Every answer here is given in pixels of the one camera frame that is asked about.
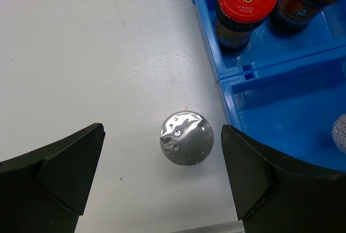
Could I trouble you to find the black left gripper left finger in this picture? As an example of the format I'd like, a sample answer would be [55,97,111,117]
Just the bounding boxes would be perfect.
[1,123,105,232]

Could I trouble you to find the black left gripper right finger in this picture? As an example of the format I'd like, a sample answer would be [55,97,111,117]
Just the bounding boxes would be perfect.
[221,125,345,232]

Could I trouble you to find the silver-lid spice bottle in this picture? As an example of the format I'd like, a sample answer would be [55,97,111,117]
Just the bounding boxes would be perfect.
[159,110,214,167]
[332,114,346,153]

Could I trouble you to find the red-lid sauce jar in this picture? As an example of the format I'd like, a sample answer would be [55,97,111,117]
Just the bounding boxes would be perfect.
[215,0,277,53]
[268,0,340,35]

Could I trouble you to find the blue three-compartment plastic bin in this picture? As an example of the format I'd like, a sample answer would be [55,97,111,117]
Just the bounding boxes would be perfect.
[192,0,345,171]

